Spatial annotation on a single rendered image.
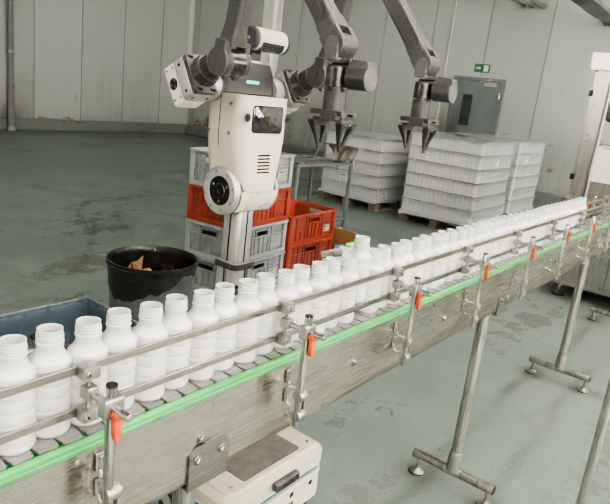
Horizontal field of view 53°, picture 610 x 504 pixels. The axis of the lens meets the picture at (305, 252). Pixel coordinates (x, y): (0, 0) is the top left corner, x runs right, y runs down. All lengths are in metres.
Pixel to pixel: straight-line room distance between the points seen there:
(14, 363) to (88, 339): 0.11
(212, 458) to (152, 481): 0.14
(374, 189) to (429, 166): 0.92
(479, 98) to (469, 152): 4.32
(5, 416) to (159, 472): 0.31
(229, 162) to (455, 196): 6.05
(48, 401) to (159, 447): 0.23
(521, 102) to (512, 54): 0.86
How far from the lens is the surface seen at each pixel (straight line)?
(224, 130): 1.96
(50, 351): 0.95
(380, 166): 8.44
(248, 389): 1.22
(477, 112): 12.02
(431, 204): 7.98
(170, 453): 1.14
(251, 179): 1.98
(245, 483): 2.17
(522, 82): 11.82
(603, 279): 5.83
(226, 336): 1.16
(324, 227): 4.66
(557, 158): 11.56
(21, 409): 0.94
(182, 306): 1.07
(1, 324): 1.60
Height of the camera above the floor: 1.54
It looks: 15 degrees down
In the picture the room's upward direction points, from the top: 7 degrees clockwise
